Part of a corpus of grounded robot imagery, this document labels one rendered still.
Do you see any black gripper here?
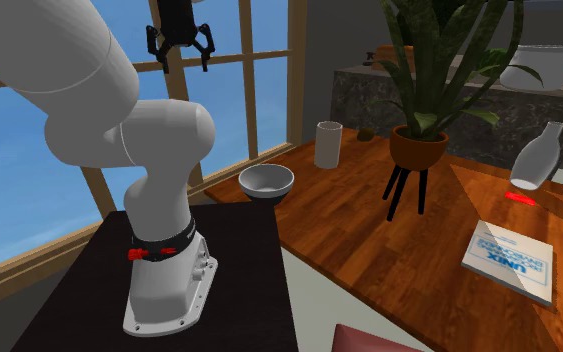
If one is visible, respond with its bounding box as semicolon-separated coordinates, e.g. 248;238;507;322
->
145;0;217;75

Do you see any grey bowl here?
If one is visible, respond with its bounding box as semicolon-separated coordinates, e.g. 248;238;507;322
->
237;163;296;206

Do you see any white cylindrical cup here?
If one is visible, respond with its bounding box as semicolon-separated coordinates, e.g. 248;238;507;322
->
313;120;345;170

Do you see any wooden framed window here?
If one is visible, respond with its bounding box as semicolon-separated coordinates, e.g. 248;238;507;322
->
0;0;309;309

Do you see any black robot stand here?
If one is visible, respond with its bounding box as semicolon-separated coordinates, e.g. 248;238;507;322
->
9;201;300;352

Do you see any potted plant on black stand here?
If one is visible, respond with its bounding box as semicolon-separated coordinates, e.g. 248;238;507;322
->
362;0;546;223

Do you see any wooden table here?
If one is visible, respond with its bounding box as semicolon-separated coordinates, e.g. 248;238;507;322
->
203;127;563;352

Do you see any dark red cushion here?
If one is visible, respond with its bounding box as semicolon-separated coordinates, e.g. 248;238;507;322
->
331;323;426;352

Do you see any dark marble counter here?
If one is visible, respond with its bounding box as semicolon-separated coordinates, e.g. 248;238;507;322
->
329;43;563;169

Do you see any small red flat object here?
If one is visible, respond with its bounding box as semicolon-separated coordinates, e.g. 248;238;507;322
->
504;190;538;207

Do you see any white bottle vase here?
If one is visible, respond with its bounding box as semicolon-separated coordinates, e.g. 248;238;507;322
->
509;121;563;192

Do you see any white book with blue print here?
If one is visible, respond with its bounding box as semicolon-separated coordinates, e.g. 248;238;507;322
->
460;219;555;307

